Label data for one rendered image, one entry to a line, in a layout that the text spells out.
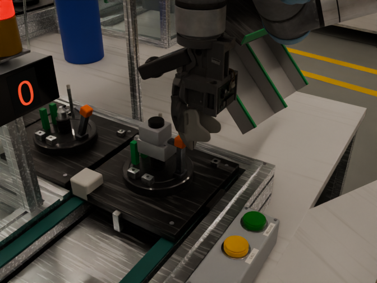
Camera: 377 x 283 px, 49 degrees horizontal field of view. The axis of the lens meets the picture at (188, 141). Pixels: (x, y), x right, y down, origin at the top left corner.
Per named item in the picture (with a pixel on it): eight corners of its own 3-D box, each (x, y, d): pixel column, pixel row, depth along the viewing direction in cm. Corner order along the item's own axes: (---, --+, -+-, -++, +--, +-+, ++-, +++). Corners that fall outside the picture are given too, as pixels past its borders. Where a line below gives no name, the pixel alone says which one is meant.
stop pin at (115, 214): (124, 228, 76) (122, 211, 74) (119, 232, 75) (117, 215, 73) (118, 226, 77) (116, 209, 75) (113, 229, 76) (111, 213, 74)
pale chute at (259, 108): (274, 114, 101) (288, 106, 97) (242, 135, 92) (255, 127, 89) (213, 16, 101) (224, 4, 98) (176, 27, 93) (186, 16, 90)
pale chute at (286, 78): (296, 91, 111) (308, 83, 108) (269, 108, 103) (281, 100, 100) (240, 2, 112) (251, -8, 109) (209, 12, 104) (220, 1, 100)
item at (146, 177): (155, 182, 77) (154, 176, 77) (150, 186, 76) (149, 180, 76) (146, 179, 78) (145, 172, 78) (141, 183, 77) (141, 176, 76)
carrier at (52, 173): (141, 137, 99) (138, 88, 92) (66, 192, 81) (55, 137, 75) (68, 112, 110) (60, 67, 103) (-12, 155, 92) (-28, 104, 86)
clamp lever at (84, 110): (88, 134, 91) (93, 108, 86) (81, 138, 89) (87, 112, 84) (76, 124, 92) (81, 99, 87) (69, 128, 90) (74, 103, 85)
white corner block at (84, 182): (105, 190, 82) (103, 173, 80) (89, 202, 79) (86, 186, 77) (87, 182, 84) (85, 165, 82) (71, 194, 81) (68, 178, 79)
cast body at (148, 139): (178, 151, 80) (177, 119, 76) (164, 162, 77) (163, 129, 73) (143, 138, 84) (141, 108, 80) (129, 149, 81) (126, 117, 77)
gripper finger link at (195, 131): (205, 165, 70) (207, 117, 65) (176, 154, 73) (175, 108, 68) (215, 156, 73) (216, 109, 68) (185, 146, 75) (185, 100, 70)
